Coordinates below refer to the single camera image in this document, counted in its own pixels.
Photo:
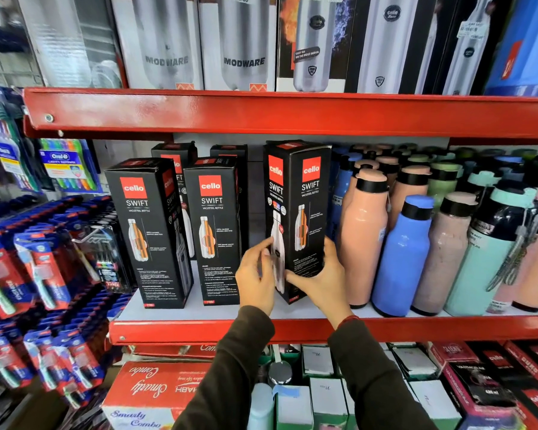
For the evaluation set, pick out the person's right hand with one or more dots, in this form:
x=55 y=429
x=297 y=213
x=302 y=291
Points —
x=325 y=286

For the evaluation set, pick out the person's right forearm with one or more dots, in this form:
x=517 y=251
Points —
x=376 y=380

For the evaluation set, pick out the flat red box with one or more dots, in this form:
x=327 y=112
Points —
x=175 y=351

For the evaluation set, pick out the red metal shelf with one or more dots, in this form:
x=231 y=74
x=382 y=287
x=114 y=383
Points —
x=296 y=329
x=296 y=114

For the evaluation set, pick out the group of white-green boxes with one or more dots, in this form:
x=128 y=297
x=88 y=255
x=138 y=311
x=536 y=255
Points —
x=327 y=398

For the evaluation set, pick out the multicolour toothbrush pack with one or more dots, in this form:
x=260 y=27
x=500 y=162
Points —
x=67 y=167

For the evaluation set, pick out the rack of red-blue toothbrush packets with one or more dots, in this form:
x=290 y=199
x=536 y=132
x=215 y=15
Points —
x=40 y=286

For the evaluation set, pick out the large red combo box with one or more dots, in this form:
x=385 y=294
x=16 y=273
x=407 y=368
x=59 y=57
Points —
x=152 y=394

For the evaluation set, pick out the person's right thumb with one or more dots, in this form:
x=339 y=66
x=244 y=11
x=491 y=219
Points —
x=298 y=278

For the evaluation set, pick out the clear plastic box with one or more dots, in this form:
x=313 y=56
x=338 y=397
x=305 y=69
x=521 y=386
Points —
x=67 y=40

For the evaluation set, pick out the black silver bottle box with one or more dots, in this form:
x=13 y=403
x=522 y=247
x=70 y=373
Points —
x=468 y=49
x=390 y=44

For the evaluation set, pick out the red wrist thread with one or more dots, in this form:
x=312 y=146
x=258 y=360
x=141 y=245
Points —
x=347 y=319

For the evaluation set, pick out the fire and ice bottle box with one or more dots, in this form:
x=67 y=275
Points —
x=311 y=44

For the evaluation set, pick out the person's left forearm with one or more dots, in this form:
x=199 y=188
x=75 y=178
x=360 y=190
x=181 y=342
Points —
x=231 y=376

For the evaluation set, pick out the group of pastel steel bottles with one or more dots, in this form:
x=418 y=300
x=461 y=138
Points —
x=444 y=228

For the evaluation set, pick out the person's left fingers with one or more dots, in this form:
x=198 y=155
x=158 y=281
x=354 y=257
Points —
x=259 y=254

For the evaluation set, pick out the person's left hand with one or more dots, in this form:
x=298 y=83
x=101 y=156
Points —
x=254 y=284

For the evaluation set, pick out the light blue bottle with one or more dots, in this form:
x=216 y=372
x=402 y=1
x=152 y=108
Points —
x=261 y=407

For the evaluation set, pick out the white steel bottle box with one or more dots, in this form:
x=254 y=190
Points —
x=240 y=44
x=161 y=44

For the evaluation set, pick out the group of black-red boxes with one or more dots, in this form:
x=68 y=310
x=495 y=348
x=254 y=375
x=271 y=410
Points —
x=502 y=380

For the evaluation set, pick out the hanging blue toothbrush packs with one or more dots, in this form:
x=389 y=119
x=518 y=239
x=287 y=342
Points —
x=6 y=138

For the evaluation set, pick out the steel bottle cap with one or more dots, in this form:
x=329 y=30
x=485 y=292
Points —
x=280 y=373

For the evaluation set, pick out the blue box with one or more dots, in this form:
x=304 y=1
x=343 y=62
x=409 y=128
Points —
x=527 y=49

